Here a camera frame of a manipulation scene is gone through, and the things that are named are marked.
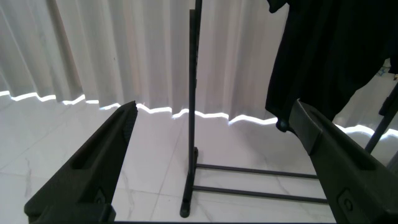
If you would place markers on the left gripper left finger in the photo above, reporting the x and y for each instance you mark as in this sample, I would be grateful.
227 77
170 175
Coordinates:
62 199

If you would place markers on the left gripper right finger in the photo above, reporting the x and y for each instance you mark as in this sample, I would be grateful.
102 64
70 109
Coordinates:
335 174

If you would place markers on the black garment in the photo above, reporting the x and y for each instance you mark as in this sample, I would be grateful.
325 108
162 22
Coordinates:
326 56

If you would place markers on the black clothes rack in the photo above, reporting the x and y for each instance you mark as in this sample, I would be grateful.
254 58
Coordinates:
192 93

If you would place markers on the white curtain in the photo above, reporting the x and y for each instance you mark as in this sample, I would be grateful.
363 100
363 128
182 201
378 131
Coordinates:
124 46

